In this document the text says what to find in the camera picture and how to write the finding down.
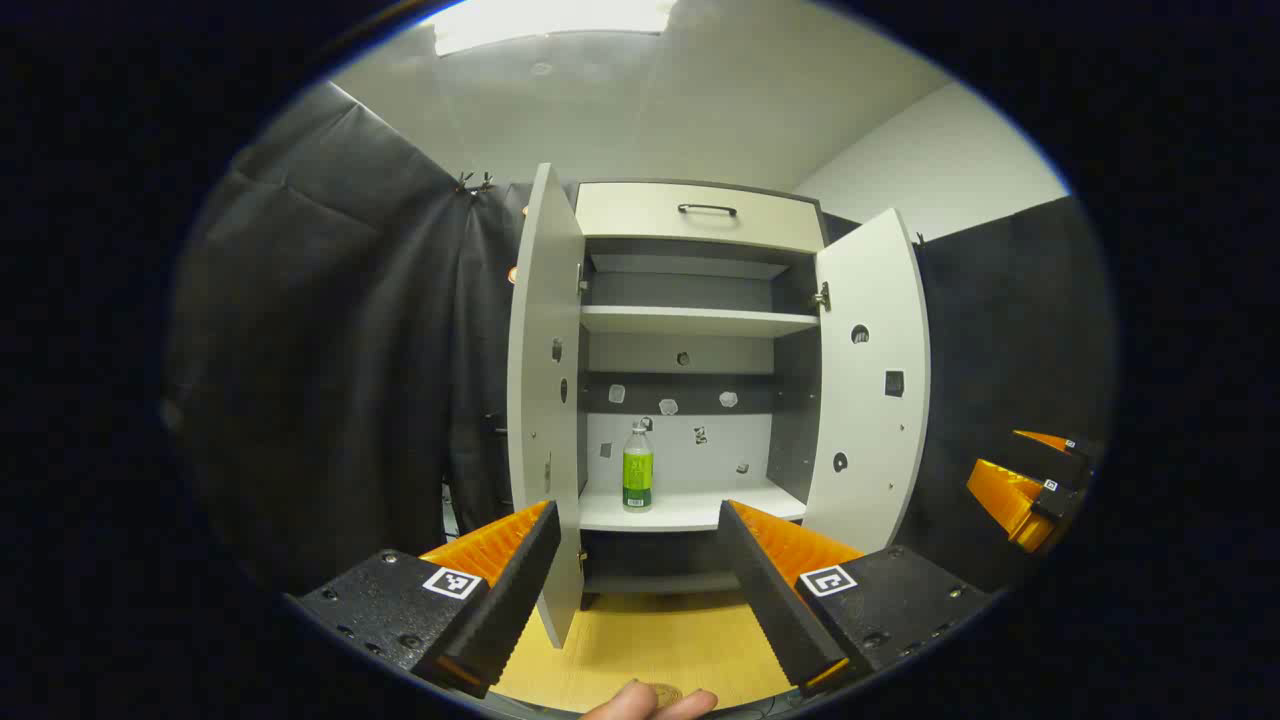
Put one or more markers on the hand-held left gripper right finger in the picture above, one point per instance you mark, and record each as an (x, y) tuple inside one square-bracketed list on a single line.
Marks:
[(765, 590)]

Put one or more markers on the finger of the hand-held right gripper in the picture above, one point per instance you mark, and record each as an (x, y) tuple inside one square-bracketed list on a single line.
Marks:
[(1050, 455), (1010, 495)]

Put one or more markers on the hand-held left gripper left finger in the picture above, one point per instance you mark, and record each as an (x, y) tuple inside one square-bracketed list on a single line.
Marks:
[(520, 580)]

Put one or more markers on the round coaster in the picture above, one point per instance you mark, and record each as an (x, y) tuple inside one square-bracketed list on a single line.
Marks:
[(668, 692)]

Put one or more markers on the green bottle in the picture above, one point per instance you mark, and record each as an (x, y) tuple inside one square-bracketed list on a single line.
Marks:
[(638, 475)]

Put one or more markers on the white cabinet door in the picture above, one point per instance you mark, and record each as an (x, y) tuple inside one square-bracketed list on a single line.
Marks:
[(870, 420), (545, 400)]

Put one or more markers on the white grey cabinet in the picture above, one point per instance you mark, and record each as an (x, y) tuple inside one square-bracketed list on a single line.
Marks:
[(670, 450)]

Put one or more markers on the metal door hinge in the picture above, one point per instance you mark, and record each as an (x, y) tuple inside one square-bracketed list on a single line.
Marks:
[(822, 296)]

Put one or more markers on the white cabinet shelf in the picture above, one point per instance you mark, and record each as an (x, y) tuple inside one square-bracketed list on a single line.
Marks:
[(690, 321)]

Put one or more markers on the white cabinet drawer front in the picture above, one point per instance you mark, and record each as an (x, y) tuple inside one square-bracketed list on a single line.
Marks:
[(640, 215)]

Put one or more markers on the black backdrop cloth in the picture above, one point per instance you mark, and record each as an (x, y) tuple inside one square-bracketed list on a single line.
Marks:
[(330, 350)]

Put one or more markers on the ceiling light panel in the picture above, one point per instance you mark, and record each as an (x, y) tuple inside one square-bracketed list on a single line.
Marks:
[(550, 22)]

